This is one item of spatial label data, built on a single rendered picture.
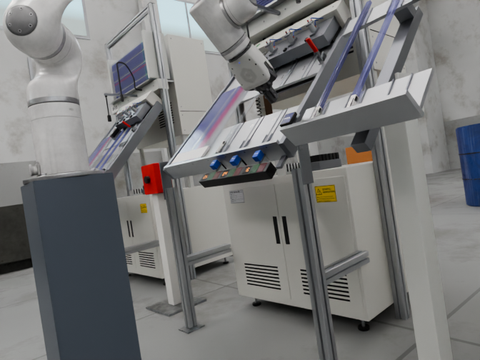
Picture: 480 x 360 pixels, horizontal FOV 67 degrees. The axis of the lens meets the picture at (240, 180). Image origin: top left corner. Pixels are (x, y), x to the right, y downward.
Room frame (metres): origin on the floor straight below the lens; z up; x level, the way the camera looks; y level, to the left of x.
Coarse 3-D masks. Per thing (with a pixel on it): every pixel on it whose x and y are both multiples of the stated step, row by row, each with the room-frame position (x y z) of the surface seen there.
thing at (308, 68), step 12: (324, 48) 1.42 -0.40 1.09; (300, 60) 1.50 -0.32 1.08; (312, 60) 1.41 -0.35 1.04; (276, 72) 1.57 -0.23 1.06; (288, 72) 1.48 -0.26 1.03; (300, 72) 1.41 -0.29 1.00; (312, 72) 1.33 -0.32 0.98; (276, 84) 1.47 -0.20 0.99; (288, 84) 1.41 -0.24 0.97; (300, 84) 1.44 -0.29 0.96; (252, 96) 1.56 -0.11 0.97
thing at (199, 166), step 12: (264, 144) 1.13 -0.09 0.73; (276, 144) 1.10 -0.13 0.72; (204, 156) 1.37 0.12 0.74; (216, 156) 1.31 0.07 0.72; (228, 156) 1.27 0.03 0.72; (240, 156) 1.24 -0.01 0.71; (276, 156) 1.15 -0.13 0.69; (288, 156) 1.12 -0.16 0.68; (168, 168) 1.56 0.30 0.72; (180, 168) 1.51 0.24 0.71; (192, 168) 1.46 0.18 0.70; (204, 168) 1.41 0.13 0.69; (228, 168) 1.33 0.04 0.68
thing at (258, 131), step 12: (252, 120) 1.38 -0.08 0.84; (264, 120) 1.31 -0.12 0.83; (276, 120) 1.24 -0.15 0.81; (228, 132) 1.45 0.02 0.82; (240, 132) 1.37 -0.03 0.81; (252, 132) 1.30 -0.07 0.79; (264, 132) 1.24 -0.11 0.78; (276, 132) 1.18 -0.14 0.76; (216, 144) 1.44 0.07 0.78; (228, 144) 1.35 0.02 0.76; (240, 144) 1.30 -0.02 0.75; (252, 144) 1.23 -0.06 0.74
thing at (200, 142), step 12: (228, 96) 1.73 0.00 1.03; (240, 96) 1.62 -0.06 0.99; (216, 108) 1.72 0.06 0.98; (228, 108) 1.62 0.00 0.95; (204, 120) 1.71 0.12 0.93; (216, 120) 1.60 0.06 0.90; (228, 120) 1.54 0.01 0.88; (204, 132) 1.59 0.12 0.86; (216, 132) 1.50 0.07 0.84; (192, 144) 1.58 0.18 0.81; (204, 144) 1.49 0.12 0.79; (180, 156) 1.58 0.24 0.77; (192, 156) 1.48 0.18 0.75
